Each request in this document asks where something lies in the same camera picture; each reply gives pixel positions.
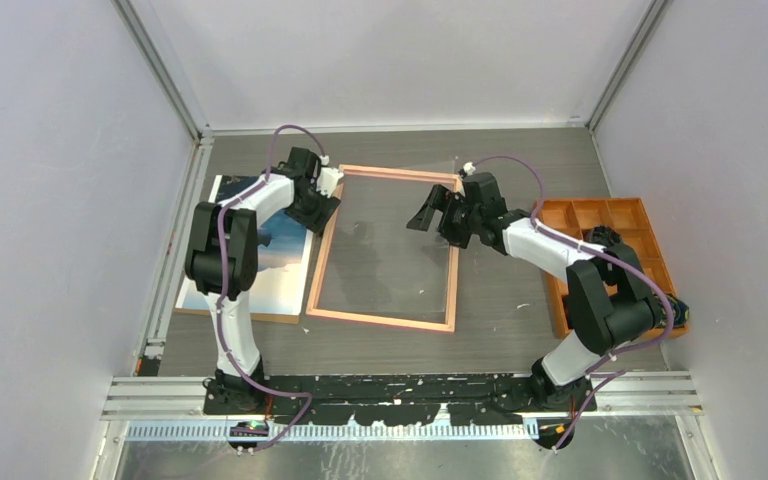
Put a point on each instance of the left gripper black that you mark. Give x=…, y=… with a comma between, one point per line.
x=317, y=223

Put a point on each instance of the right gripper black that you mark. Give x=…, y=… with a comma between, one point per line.
x=442, y=199

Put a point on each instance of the pink wooden picture frame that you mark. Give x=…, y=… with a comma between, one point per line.
x=384, y=321

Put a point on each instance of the landscape photo print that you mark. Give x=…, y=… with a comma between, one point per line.
x=283, y=261

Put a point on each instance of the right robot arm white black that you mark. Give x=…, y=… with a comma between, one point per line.
x=610, y=302

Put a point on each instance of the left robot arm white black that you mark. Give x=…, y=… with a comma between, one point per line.
x=222, y=258

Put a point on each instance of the orange compartment tray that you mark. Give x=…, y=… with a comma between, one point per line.
x=576, y=217

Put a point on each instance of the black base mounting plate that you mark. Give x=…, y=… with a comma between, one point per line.
x=402, y=400

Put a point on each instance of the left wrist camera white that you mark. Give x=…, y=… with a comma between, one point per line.
x=328, y=180

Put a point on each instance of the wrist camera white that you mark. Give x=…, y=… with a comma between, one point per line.
x=328, y=180
x=467, y=169

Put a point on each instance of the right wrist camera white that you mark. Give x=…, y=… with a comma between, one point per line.
x=467, y=169

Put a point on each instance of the aluminium front rail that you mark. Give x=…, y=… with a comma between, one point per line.
x=634, y=393

